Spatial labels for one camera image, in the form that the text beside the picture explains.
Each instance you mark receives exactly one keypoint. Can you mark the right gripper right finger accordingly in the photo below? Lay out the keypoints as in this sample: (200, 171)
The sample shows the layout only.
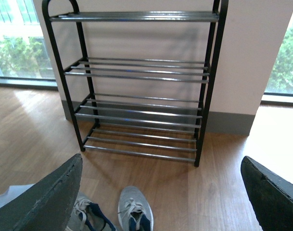
(271, 196)

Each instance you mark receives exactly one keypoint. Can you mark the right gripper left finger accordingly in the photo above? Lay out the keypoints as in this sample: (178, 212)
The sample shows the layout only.
(47, 205)

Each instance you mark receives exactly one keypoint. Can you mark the grey sneaker one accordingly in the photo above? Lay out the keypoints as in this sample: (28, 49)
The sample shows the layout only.
(87, 216)
(134, 211)

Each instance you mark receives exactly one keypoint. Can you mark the black metal shoe rack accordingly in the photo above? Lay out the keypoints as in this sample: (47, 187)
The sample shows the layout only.
(89, 109)

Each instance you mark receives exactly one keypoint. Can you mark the right side window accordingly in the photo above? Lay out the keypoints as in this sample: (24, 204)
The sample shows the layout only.
(280, 84)

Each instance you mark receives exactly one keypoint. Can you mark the window with dark frame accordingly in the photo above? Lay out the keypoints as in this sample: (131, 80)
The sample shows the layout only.
(24, 60)

